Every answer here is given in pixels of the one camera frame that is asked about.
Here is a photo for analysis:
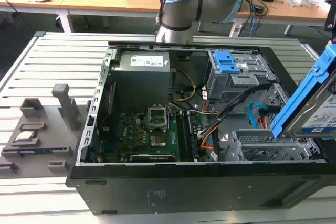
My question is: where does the black sleeved disk wire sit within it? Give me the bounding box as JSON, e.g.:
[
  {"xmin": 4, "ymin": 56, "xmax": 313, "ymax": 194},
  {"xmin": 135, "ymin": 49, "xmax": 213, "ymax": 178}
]
[{"xmin": 198, "ymin": 83, "xmax": 271, "ymax": 137}]

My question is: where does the grey metal drive cage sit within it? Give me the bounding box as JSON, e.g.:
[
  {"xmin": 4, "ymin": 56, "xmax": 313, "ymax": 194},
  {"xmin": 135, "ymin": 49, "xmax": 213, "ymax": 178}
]
[{"xmin": 206, "ymin": 50, "xmax": 278, "ymax": 107}]

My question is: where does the blue hanging cable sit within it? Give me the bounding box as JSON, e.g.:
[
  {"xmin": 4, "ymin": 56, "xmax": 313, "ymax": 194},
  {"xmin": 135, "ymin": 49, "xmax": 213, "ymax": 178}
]
[{"xmin": 248, "ymin": 3, "xmax": 257, "ymax": 38}]

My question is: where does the yellow wire bundle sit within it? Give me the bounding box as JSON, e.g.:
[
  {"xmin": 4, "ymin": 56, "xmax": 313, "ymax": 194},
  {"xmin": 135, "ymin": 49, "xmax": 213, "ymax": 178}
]
[{"xmin": 167, "ymin": 68, "xmax": 198, "ymax": 103}]

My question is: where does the blue disk wire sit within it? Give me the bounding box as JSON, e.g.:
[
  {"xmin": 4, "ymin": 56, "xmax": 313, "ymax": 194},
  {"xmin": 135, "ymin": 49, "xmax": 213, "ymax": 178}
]
[{"xmin": 247, "ymin": 102, "xmax": 268, "ymax": 131}]

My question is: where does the black open PC case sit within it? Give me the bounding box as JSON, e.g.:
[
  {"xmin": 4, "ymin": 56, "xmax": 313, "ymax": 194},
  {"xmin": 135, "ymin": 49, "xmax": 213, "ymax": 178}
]
[{"xmin": 65, "ymin": 40, "xmax": 336, "ymax": 216}]

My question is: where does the black expansion slot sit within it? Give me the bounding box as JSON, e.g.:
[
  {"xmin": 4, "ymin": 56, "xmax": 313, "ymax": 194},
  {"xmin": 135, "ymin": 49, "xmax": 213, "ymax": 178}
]
[{"xmin": 128, "ymin": 153, "xmax": 177, "ymax": 162}]

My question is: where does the hard disk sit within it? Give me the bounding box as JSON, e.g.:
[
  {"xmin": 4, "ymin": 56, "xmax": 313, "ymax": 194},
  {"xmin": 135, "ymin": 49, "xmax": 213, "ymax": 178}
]
[{"xmin": 271, "ymin": 42, "xmax": 336, "ymax": 141}]

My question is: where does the blue plastic bay latch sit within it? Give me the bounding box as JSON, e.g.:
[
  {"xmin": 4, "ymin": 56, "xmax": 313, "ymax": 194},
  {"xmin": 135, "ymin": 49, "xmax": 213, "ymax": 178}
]
[{"xmin": 213, "ymin": 49, "xmax": 241, "ymax": 74}]

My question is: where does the orange wire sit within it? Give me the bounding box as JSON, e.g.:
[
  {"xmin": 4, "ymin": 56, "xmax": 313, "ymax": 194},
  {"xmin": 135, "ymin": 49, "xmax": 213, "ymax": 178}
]
[{"xmin": 200, "ymin": 128, "xmax": 219, "ymax": 152}]

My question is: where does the wooden desk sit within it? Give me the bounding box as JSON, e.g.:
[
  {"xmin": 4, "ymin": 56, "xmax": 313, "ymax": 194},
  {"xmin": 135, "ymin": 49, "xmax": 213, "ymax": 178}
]
[{"xmin": 0, "ymin": 0, "xmax": 336, "ymax": 37}]

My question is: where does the grey parts rack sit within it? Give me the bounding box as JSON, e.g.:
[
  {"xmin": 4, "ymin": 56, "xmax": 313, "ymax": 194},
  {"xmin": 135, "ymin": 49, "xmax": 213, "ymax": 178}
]
[{"xmin": 0, "ymin": 83, "xmax": 89, "ymax": 180}]

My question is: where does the grey power supply unit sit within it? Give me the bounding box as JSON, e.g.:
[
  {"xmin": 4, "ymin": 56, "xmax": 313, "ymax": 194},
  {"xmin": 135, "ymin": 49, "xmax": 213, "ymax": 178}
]
[{"xmin": 111, "ymin": 50, "xmax": 173, "ymax": 110}]

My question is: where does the CPU socket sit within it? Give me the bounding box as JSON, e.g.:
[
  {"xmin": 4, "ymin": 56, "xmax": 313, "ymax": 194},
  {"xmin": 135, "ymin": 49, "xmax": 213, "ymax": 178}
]
[{"xmin": 147, "ymin": 105, "xmax": 169, "ymax": 131}]

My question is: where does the silver CPU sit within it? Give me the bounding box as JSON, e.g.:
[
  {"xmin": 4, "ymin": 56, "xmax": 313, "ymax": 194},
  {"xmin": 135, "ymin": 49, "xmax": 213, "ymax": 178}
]
[{"xmin": 14, "ymin": 130, "xmax": 36, "ymax": 142}]

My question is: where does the black RAM slot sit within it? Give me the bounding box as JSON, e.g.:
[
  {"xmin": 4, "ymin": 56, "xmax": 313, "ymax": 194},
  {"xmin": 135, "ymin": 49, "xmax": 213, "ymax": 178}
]
[
  {"xmin": 176, "ymin": 112, "xmax": 190, "ymax": 162},
  {"xmin": 185, "ymin": 112, "xmax": 199, "ymax": 161}
]

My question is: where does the bronze chipset heat sink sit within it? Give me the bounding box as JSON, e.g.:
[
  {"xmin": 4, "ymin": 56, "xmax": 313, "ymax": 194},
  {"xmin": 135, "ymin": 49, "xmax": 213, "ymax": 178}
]
[{"xmin": 150, "ymin": 134, "xmax": 168, "ymax": 148}]

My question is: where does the green motherboard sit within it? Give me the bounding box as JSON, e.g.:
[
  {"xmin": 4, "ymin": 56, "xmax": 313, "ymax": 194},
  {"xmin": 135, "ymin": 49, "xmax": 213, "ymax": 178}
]
[{"xmin": 100, "ymin": 108, "xmax": 208, "ymax": 163}]

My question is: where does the grey metal disk bay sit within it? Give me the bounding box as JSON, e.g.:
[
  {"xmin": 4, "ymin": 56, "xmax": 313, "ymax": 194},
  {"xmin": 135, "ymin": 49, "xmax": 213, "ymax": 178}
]
[{"xmin": 223, "ymin": 129, "xmax": 321, "ymax": 162}]

